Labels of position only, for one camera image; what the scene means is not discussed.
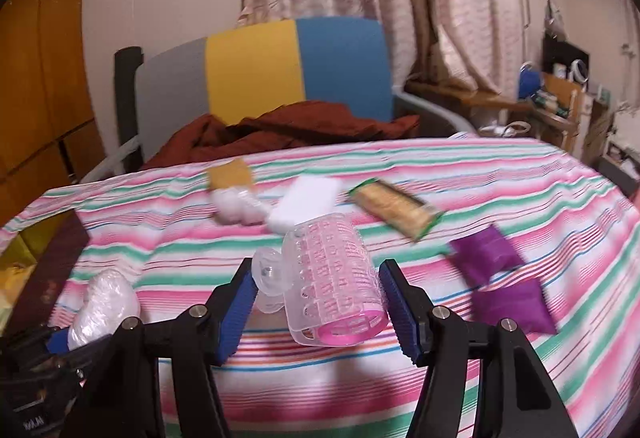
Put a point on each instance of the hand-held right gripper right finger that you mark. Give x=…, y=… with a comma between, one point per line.
x=400, y=313

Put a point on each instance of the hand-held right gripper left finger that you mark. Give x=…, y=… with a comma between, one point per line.
x=235, y=318

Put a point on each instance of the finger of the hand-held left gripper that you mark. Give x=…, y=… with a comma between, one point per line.
x=56, y=340

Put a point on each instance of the white plastic wad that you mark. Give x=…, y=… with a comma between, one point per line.
x=102, y=303

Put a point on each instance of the dark brown box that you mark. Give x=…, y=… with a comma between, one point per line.
x=55, y=268

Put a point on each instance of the pink hair roller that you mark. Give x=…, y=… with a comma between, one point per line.
x=330, y=278

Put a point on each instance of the green cracker packet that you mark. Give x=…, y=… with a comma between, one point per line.
x=395, y=208

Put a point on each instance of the purple packet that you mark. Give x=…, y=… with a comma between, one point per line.
x=485, y=253
x=515, y=308

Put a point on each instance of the cotton ball packet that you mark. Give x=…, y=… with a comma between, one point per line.
x=235, y=210

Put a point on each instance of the white rectangular block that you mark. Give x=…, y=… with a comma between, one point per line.
x=305, y=200

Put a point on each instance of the yellow flat block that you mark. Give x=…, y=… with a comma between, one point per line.
x=230, y=174

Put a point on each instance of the striped tablecloth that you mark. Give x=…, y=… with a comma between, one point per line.
x=500, y=178

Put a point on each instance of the red-brown jacket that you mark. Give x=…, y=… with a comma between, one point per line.
x=300, y=123

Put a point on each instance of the white bag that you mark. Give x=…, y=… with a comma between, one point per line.
x=505, y=129

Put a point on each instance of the wooden side table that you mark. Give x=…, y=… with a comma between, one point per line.
x=450, y=93

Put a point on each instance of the grey yellow blue chair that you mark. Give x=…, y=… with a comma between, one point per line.
x=250, y=68

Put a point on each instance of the wooden shelf rack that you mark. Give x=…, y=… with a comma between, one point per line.
x=562, y=118

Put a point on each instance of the blue container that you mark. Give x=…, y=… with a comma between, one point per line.
x=529, y=83

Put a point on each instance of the wooden cabinet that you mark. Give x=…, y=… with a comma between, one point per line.
x=40, y=68

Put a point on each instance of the black box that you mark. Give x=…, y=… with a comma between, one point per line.
x=565, y=53

